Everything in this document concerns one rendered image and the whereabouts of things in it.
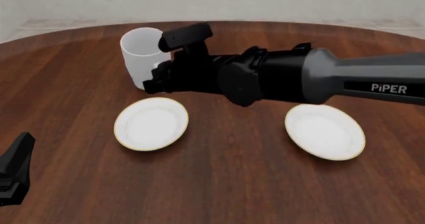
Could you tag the white plate with gold rim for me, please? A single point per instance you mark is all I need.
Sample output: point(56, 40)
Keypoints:
point(151, 124)
point(323, 131)

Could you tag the white mug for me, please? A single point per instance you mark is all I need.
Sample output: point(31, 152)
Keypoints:
point(141, 47)

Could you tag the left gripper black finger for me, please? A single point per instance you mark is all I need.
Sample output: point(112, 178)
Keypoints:
point(20, 156)

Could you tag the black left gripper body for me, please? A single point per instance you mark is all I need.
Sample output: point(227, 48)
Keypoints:
point(11, 192)

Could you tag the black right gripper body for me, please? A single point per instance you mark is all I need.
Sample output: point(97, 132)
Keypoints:
point(181, 77)

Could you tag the grey and black right robot arm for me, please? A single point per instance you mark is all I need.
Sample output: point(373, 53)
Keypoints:
point(332, 77)

